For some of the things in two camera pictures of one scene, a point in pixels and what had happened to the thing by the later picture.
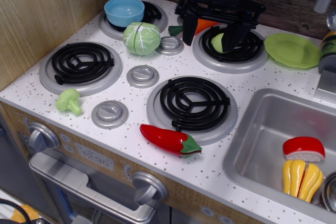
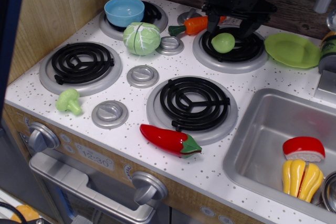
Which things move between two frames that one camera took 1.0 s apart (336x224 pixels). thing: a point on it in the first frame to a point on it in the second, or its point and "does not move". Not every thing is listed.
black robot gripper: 222,1 to 234,2
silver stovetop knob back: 170,45 does not move
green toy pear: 217,42 does not move
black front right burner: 201,107 does not move
